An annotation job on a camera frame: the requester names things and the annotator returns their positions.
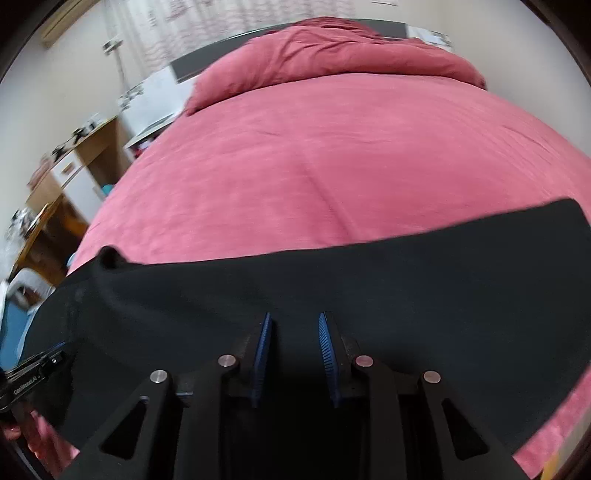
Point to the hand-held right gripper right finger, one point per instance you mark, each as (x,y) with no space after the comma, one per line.
(328,360)

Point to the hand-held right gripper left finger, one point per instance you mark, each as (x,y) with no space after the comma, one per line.
(261,360)

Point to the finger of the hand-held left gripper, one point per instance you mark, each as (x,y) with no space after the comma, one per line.
(48,355)

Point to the black pants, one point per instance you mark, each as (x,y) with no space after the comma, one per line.
(415,300)

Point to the person's left hand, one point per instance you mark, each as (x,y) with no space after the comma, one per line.
(10,432)

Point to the blue storage box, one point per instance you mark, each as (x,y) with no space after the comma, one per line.
(16,327)

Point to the white plastic chair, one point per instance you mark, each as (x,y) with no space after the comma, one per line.
(27,279)

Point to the wooden desk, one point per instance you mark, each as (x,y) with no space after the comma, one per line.
(41,226)

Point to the wooden cabinet with white door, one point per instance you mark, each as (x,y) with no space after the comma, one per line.
(78,184)

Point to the teal bowl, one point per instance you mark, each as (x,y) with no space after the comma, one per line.
(109,190)

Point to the pink bag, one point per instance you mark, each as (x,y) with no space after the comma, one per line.
(47,165)

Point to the bed with red sheet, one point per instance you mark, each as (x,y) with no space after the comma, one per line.
(323,161)

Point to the white nightstand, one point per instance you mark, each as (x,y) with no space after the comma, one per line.
(152,130)

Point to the grey and white headboard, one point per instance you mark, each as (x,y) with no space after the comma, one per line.
(184,67)

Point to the red duvet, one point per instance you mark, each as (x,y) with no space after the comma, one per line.
(323,55)

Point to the white printed curtain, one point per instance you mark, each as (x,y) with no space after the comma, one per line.
(207,18)

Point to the white wall power strip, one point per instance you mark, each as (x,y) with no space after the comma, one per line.
(112,46)

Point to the wall air conditioner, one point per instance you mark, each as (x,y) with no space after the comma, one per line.
(57,30)

